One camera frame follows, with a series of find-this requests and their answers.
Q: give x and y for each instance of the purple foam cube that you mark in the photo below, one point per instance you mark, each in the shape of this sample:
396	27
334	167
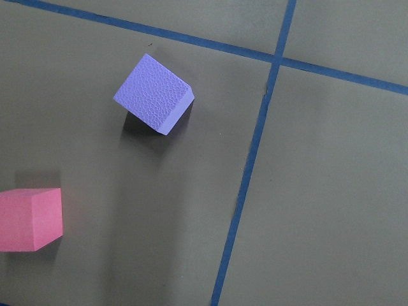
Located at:
155	95

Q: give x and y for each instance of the pink foam cube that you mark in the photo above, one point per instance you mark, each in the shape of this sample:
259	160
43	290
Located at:
30	219

